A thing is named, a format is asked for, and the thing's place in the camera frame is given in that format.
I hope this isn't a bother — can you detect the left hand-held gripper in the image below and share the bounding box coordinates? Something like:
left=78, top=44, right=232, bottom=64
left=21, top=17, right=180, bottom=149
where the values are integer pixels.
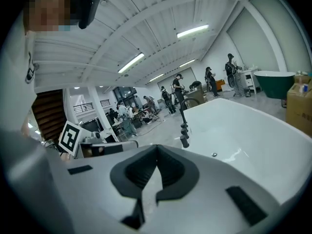
left=58, top=120, right=139, bottom=156

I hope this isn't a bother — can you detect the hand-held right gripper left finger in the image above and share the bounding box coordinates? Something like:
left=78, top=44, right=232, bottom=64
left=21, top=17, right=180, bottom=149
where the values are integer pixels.
left=0, top=130, right=159, bottom=234

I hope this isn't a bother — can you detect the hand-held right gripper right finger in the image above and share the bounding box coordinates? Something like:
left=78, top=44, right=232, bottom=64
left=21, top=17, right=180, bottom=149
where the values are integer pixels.
left=146, top=144, right=291, bottom=234

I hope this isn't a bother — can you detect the white bathtub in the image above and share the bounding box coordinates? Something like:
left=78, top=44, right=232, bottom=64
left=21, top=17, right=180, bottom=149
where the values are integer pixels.
left=181, top=97, right=312, bottom=205

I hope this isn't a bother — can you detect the black bathtub faucet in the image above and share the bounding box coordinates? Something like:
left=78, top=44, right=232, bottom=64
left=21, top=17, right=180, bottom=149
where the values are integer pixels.
left=179, top=97, right=201, bottom=149

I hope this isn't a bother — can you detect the dark green bathtub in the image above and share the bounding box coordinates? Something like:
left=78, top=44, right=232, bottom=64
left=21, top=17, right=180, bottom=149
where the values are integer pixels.
left=253, top=70, right=303, bottom=100

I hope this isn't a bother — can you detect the black balcony railing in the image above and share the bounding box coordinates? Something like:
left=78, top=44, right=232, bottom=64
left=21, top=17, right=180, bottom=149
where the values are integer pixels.
left=73, top=102, right=95, bottom=115

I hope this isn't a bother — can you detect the dark wooden staircase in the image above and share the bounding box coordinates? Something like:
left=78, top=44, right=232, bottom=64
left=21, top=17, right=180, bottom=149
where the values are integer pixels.
left=31, top=89, right=68, bottom=141

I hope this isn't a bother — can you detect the ceiling tube light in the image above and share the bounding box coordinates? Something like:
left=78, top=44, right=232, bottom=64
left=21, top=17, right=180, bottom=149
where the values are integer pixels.
left=148, top=73, right=165, bottom=83
left=117, top=52, right=145, bottom=74
left=176, top=24, right=210, bottom=39
left=178, top=58, right=196, bottom=68

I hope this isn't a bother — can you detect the brown wooden cabinet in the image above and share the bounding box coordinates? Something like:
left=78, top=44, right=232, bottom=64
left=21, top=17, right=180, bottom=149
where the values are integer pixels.
left=186, top=90, right=206, bottom=105

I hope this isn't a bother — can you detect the person's grey shirt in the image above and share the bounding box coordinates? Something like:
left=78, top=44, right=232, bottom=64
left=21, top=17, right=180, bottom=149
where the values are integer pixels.
left=0, top=11, right=38, bottom=137

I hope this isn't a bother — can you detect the white cabinet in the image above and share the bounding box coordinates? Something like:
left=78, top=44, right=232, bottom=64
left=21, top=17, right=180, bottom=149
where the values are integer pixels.
left=240, top=68, right=259, bottom=95

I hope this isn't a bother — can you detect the brown cardboard box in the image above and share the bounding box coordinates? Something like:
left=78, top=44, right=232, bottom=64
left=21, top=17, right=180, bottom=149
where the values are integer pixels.
left=285, top=75, right=312, bottom=137

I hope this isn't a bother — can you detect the person's head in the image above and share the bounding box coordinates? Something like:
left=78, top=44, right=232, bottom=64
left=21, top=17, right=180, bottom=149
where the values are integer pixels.
left=23, top=0, right=81, bottom=34

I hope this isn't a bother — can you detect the black head-mounted camera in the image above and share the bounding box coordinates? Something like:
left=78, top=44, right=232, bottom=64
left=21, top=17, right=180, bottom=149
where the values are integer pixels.
left=77, top=0, right=101, bottom=30

